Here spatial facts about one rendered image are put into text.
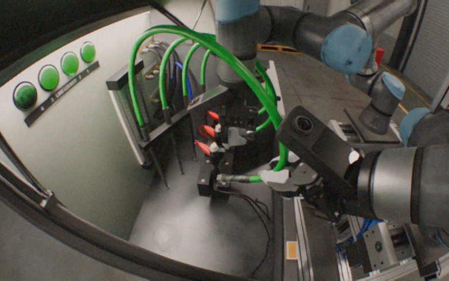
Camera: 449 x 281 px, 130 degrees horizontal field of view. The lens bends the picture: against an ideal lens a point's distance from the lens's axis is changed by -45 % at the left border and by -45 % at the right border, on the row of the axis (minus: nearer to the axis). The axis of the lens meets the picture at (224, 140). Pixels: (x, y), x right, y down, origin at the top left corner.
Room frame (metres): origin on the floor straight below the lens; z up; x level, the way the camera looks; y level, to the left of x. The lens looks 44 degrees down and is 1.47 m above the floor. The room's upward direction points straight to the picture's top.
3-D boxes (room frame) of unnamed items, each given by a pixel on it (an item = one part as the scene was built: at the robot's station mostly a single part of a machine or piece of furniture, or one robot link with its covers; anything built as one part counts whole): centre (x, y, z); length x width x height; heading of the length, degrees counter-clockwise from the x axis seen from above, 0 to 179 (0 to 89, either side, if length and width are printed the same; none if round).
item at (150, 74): (0.63, 0.26, 1.21); 0.13 x 0.03 x 0.31; 172
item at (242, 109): (0.35, -0.03, 1.25); 0.09 x 0.08 x 0.12; 82
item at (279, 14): (0.38, -0.12, 1.41); 0.11 x 0.11 x 0.08; 28
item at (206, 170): (0.47, 0.01, 0.91); 0.34 x 0.10 x 0.15; 172
